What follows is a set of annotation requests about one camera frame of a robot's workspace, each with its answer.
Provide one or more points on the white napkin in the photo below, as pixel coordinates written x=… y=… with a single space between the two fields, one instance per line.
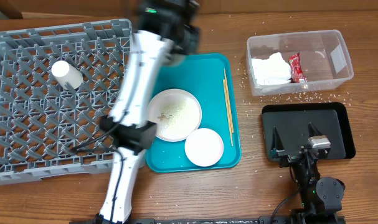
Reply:
x=271 y=71

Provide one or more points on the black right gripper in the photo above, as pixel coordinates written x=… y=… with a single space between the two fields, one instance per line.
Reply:
x=289 y=158

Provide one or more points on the black plastic tray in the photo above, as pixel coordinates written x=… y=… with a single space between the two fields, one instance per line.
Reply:
x=291 y=121

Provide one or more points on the red snack wrapper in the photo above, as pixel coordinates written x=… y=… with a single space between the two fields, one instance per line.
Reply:
x=297 y=74

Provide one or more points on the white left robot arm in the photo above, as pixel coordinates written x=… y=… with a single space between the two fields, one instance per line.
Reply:
x=164 y=35

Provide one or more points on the white cup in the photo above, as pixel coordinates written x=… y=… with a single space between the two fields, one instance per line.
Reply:
x=65 y=73

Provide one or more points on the grey dish rack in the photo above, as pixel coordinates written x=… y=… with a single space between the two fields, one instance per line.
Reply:
x=40 y=122

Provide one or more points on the teal serving tray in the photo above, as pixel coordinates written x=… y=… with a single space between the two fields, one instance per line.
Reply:
x=201 y=75

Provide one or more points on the large white plate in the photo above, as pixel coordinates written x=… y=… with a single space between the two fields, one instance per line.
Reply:
x=177 y=114

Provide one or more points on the wooden chopstick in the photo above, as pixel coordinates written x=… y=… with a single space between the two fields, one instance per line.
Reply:
x=231 y=136
x=227 y=101

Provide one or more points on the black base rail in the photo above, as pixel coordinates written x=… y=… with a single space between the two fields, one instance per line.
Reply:
x=259 y=220

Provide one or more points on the clear plastic bin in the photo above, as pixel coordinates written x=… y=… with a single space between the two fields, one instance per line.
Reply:
x=324 y=56

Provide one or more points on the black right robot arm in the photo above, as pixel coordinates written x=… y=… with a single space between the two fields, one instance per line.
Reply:
x=321 y=196

